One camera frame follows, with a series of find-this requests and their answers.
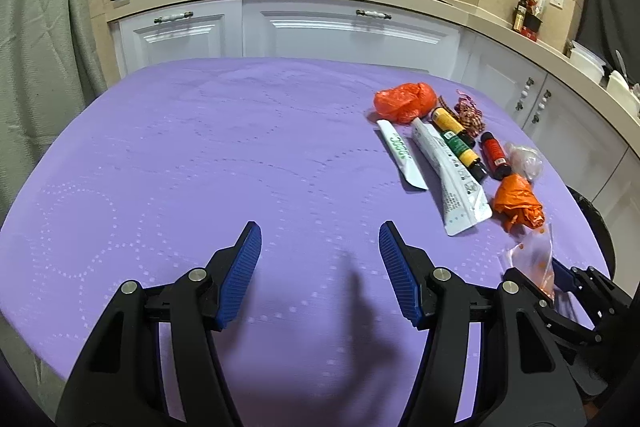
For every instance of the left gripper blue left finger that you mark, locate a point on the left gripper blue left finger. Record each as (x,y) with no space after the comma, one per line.
(238,266)

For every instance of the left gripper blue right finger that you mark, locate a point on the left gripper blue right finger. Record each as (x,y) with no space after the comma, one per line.
(394,253)

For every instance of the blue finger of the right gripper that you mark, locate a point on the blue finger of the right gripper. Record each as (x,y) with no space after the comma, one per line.
(563,277)

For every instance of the clear zip bag orange dots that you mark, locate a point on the clear zip bag orange dots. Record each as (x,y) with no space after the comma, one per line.
(533,256)

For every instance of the small white green tube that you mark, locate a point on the small white green tube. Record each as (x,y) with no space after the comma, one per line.
(402,155)

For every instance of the large white wipes packet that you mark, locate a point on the large white wipes packet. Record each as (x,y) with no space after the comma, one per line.
(464,201)

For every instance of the orange plastic bag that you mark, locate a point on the orange plastic bag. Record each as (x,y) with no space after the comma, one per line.
(516,204)
(403,103)

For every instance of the green yellow label bottle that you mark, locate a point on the green yellow label bottle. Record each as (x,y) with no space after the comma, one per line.
(470,160)

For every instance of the clear plastic wrap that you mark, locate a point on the clear plastic wrap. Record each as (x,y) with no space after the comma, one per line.
(525,161)

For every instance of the red label dark bottle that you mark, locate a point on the red label dark bottle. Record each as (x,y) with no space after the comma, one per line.
(497,162)

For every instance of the red checkered ribbon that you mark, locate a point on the red checkered ribbon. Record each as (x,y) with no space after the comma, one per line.
(466,113)

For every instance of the black lined trash bin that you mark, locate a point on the black lined trash bin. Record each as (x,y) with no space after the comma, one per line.
(598,228)

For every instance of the purple tablecloth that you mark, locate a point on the purple tablecloth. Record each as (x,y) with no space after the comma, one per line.
(168,167)

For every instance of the white container with spoon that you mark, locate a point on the white container with spoon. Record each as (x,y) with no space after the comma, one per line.
(619,88)

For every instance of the white plastic container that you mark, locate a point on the white plastic container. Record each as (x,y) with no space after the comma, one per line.
(586,61)

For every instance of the red black box holder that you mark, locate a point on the red black box holder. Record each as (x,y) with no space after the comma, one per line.
(531,26)

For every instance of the dark olive oil bottle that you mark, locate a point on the dark olive oil bottle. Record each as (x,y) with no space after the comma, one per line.
(520,12)

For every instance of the grey green curtain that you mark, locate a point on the grey green curtain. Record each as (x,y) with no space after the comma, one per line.
(50,72)

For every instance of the white ceramic handle right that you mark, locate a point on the white ceramic handle right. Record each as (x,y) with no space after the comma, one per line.
(541,104)

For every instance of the white ceramic handle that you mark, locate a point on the white ceramic handle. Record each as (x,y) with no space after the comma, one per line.
(541,104)
(524,94)

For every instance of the white ceramic handle left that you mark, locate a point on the white ceramic handle left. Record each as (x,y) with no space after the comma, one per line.
(524,94)

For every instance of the middle cabinet door handle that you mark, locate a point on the middle cabinet door handle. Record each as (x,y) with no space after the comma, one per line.
(377,15)

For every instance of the cabinet door handle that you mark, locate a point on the cabinet door handle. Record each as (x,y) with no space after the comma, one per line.
(173,17)
(377,15)

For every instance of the left cabinet door handle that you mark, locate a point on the left cabinet door handle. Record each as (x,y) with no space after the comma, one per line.
(173,17)

